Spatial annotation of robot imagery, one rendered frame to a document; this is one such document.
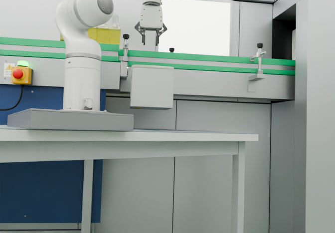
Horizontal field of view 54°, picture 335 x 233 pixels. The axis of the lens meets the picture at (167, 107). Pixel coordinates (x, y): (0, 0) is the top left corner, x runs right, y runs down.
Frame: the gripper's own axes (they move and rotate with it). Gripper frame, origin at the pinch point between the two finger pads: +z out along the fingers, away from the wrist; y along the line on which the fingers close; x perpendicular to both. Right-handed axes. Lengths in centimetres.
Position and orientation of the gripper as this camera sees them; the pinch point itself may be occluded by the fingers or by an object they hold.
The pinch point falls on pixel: (150, 40)
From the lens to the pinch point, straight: 147.9
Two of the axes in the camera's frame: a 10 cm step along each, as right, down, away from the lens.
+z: -0.3, 10.0, -0.6
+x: 0.9, -0.5, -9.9
